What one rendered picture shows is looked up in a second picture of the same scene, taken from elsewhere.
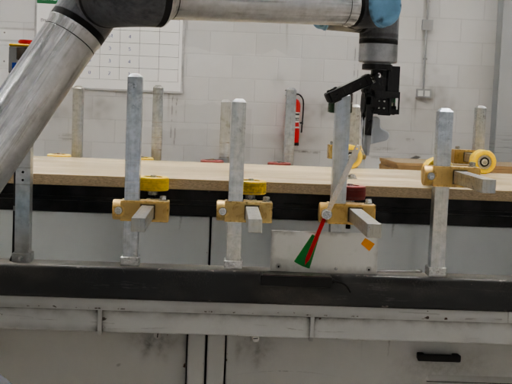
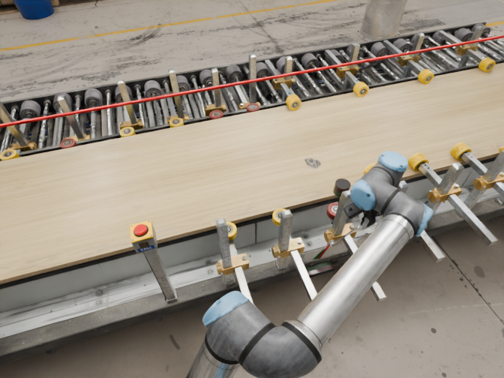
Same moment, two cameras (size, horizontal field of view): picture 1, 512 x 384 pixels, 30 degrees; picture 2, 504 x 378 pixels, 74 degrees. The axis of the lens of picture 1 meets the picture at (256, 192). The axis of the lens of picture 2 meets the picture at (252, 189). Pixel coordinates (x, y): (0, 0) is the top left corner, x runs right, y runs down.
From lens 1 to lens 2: 1.94 m
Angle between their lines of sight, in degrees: 45
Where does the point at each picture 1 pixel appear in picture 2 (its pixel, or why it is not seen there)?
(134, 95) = (223, 233)
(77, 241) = (186, 250)
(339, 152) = (342, 218)
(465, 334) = not seen: hidden behind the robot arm
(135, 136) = (226, 247)
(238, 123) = (287, 225)
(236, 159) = (286, 237)
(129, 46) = not seen: outside the picture
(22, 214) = (167, 289)
